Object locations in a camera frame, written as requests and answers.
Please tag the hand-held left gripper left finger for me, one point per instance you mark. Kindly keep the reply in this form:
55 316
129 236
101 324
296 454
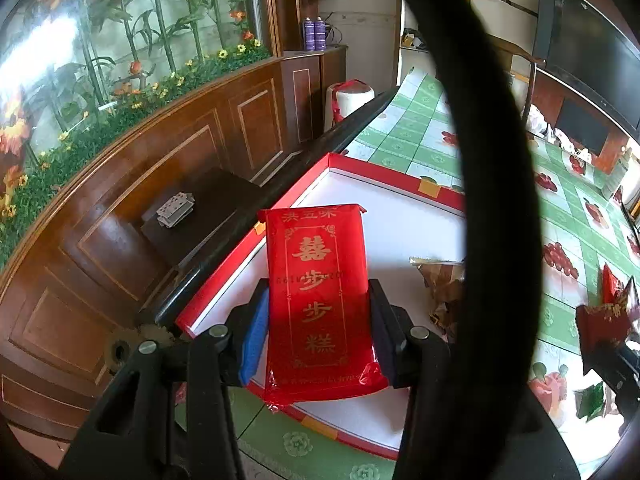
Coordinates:
252 340

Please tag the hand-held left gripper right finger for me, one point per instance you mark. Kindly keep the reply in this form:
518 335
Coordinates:
382 335

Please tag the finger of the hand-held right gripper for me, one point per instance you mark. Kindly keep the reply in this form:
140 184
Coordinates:
622 370

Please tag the green candy packet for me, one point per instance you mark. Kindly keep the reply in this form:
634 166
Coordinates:
590 402

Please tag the dark red gold-print snack packet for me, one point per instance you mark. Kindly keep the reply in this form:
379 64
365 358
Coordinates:
605 322

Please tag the large red snack packet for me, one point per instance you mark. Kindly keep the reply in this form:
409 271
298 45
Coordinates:
320 305

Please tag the brown gold candy packet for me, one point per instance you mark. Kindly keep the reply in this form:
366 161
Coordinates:
442 285

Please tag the red white-patterned snack packet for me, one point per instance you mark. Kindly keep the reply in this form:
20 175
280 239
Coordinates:
611 280

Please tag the red box white inside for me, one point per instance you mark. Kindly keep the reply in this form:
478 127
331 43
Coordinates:
400 220

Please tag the dark wooden stool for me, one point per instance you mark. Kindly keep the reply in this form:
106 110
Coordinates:
215 210

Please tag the brown wooden cabinet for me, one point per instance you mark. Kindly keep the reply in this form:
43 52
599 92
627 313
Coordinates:
310 100

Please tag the white plastic bag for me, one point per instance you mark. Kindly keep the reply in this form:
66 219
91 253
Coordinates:
547 127

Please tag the brown television stand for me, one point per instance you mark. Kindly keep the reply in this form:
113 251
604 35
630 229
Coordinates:
575 120

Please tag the wooden chair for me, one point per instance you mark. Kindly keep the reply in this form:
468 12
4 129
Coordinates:
525 85

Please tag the white shelf unit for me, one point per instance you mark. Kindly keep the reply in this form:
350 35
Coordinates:
415 40

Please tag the black television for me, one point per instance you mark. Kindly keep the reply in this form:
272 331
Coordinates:
590 40

